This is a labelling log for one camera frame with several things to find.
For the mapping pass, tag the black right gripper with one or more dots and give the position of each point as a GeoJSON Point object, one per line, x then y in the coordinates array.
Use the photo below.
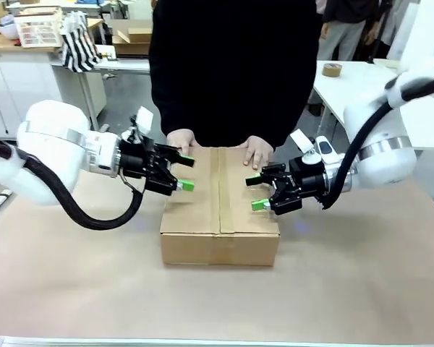
{"type": "Point", "coordinates": [305, 179]}

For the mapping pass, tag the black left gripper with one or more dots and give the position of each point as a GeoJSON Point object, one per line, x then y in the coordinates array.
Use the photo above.
{"type": "Point", "coordinates": [139, 160]}

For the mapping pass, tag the brown cardboard packing box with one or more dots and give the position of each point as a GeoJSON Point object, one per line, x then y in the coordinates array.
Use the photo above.
{"type": "Point", "coordinates": [220, 209]}

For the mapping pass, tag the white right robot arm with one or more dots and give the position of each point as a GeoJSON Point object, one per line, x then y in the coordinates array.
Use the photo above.
{"type": "Point", "coordinates": [387, 155]}

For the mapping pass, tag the person's left forearm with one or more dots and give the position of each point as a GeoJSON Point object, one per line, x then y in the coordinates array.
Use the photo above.
{"type": "Point", "coordinates": [289, 108]}

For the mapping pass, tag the person's right forearm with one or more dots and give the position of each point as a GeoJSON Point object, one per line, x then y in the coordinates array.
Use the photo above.
{"type": "Point", "coordinates": [166, 105]}

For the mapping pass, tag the small open cardboard box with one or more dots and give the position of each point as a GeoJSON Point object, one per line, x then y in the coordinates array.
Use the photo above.
{"type": "Point", "coordinates": [134, 43]}

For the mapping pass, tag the person's right hand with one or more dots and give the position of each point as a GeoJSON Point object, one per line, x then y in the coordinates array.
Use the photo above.
{"type": "Point", "coordinates": [181, 139]}

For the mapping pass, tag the person's left hand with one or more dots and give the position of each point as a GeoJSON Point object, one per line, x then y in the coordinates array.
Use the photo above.
{"type": "Point", "coordinates": [257, 152]}

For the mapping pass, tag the white table with grey legs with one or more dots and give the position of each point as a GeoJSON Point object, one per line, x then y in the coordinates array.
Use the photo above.
{"type": "Point", "coordinates": [130, 65]}

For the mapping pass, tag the person in black sweater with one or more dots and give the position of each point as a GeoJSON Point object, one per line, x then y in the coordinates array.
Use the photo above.
{"type": "Point", "coordinates": [235, 61]}

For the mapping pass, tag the large white side table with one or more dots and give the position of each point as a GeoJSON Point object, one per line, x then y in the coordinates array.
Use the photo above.
{"type": "Point", "coordinates": [347, 94]}

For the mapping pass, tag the brown packing tape roll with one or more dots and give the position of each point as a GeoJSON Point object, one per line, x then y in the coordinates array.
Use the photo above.
{"type": "Point", "coordinates": [331, 69]}

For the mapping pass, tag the black white striped bag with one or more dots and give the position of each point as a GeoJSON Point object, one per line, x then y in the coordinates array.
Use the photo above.
{"type": "Point", "coordinates": [79, 45]}

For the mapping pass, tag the bystander in grey trousers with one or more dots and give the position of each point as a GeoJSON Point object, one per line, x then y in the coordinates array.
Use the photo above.
{"type": "Point", "coordinates": [343, 32]}

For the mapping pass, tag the white cabinet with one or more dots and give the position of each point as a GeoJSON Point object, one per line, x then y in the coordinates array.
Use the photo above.
{"type": "Point", "coordinates": [18, 94]}

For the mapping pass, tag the black stand pole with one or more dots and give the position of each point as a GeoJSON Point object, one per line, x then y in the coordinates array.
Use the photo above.
{"type": "Point", "coordinates": [379, 32]}

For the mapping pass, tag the white crate with goods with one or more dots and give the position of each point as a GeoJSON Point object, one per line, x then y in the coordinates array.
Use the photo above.
{"type": "Point", "coordinates": [38, 30]}

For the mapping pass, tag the white leaning board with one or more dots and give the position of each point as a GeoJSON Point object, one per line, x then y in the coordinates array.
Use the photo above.
{"type": "Point", "coordinates": [405, 29]}

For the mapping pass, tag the white bowl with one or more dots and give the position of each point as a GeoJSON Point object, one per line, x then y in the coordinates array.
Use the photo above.
{"type": "Point", "coordinates": [8, 29]}

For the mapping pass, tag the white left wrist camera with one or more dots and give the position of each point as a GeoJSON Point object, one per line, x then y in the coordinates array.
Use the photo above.
{"type": "Point", "coordinates": [144, 119]}

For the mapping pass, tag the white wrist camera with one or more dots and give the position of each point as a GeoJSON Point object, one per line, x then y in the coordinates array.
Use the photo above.
{"type": "Point", "coordinates": [301, 141]}
{"type": "Point", "coordinates": [144, 119]}

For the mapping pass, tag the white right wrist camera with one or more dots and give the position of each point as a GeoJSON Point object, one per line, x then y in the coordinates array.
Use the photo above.
{"type": "Point", "coordinates": [301, 141]}

